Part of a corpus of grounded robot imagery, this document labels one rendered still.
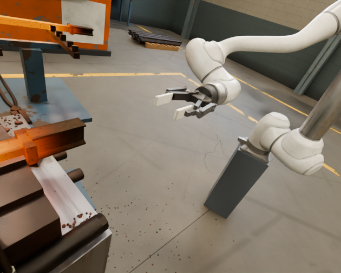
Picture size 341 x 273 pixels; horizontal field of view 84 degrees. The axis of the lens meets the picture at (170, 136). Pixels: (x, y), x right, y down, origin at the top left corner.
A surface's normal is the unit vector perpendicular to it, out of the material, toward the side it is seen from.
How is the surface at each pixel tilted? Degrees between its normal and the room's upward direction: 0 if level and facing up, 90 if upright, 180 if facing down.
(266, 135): 87
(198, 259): 0
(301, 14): 90
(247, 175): 90
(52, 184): 0
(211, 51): 46
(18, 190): 0
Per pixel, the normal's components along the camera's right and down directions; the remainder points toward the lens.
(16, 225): 0.26, -0.78
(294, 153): -0.88, 0.15
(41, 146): 0.72, 0.55
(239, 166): -0.47, 0.41
